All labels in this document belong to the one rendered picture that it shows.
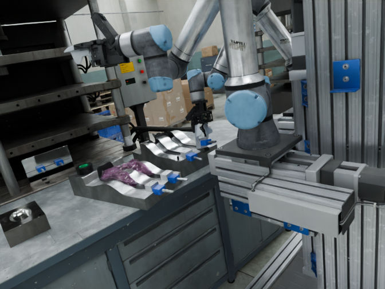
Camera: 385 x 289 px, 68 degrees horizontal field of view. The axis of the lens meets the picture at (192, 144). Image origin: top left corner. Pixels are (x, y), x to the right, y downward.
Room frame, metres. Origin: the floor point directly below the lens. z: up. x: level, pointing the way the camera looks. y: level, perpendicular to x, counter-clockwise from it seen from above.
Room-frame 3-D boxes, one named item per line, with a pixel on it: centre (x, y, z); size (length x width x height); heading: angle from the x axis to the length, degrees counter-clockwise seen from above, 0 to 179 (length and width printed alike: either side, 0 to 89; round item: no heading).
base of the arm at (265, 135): (0.97, -0.23, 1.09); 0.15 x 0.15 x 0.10
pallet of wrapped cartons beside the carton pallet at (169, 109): (5.89, 0.63, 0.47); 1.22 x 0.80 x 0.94; 50
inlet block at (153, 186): (1.11, 0.17, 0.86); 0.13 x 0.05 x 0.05; 54
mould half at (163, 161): (1.59, 0.12, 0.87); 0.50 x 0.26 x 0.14; 37
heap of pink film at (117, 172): (1.31, 0.35, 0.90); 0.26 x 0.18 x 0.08; 54
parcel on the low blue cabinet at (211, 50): (8.95, -1.01, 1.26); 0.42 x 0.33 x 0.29; 46
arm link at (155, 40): (0.94, 0.06, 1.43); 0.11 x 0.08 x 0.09; 68
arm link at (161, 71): (0.96, 0.06, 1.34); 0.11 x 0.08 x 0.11; 158
